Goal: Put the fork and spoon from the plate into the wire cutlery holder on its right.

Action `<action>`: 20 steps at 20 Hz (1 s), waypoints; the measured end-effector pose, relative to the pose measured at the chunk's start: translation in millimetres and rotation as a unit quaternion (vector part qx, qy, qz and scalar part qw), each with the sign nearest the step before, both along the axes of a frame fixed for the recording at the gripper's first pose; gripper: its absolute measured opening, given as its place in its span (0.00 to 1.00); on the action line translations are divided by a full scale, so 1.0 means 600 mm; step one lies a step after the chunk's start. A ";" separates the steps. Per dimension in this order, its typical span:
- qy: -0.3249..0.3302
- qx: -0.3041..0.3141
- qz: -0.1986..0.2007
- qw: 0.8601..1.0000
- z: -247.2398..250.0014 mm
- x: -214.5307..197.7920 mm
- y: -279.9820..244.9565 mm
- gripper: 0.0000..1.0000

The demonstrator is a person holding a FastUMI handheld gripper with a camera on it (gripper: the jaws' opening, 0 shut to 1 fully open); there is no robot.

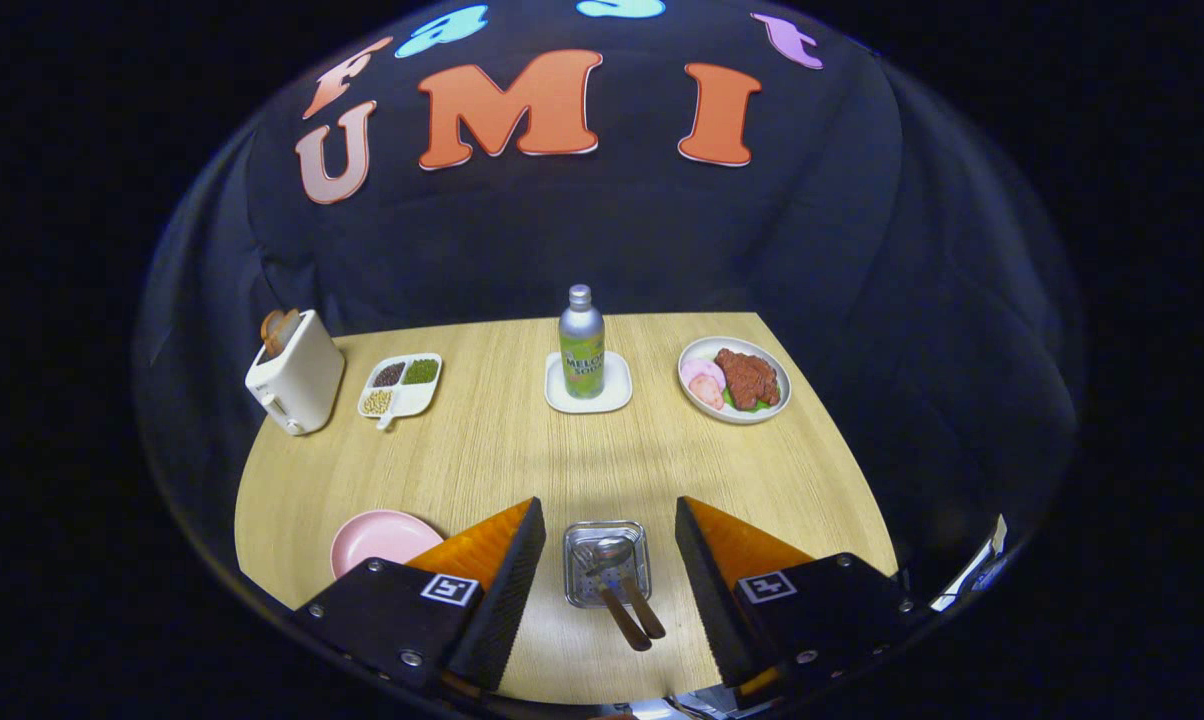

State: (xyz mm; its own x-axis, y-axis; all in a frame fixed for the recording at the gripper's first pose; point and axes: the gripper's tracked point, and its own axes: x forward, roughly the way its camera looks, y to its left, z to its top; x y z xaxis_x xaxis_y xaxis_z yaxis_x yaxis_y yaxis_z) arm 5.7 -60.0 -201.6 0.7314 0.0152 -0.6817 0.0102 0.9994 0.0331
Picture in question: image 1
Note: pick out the white toaster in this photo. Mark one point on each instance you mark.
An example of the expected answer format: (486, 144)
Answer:
(297, 385)

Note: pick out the white divided snack dish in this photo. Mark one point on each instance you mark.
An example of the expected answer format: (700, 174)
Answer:
(412, 400)

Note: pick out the yellow beans pile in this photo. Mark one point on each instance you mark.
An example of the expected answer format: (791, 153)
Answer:
(377, 401)

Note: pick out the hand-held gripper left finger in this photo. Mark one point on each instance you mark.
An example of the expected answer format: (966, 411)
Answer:
(517, 600)

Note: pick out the brown beans pile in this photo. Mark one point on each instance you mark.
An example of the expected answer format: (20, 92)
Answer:
(389, 374)

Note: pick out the pink ham slice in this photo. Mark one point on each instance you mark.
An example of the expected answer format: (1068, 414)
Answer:
(700, 370)
(707, 392)

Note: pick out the toasted bread slice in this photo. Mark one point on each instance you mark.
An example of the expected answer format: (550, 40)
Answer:
(271, 332)
(290, 325)

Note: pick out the silver green soda bottle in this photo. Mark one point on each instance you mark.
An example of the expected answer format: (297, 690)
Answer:
(582, 345)

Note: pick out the white square coaster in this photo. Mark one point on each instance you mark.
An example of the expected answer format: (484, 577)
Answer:
(617, 400)

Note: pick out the pink plate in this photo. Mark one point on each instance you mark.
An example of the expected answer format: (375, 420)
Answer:
(377, 535)

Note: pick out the fried red meat piece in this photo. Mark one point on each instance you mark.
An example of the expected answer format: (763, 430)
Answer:
(749, 378)

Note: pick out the white round food plate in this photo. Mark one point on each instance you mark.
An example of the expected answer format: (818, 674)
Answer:
(710, 414)

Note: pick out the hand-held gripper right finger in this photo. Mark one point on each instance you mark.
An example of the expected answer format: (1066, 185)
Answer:
(707, 600)

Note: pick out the perforated metal tray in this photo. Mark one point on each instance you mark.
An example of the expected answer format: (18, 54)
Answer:
(577, 590)

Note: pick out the green lettuce leaf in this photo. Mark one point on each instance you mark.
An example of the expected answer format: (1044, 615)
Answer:
(732, 402)

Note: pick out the green beans pile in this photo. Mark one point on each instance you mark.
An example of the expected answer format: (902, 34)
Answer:
(422, 371)

